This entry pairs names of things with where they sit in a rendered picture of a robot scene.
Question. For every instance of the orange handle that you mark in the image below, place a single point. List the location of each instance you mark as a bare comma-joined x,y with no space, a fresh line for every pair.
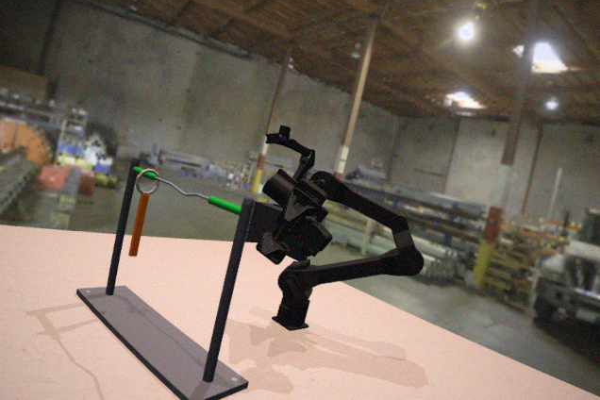
137,229

